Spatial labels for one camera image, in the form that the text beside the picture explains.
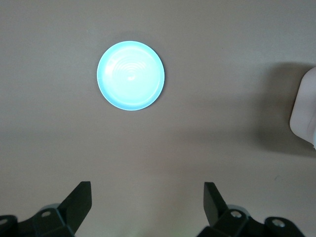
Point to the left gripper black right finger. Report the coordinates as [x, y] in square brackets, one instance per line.
[229, 224]

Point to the light blue round plate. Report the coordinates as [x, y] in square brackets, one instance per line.
[130, 76]

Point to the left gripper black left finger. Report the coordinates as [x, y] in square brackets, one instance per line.
[61, 222]

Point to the white lidded storage box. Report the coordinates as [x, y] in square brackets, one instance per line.
[304, 108]

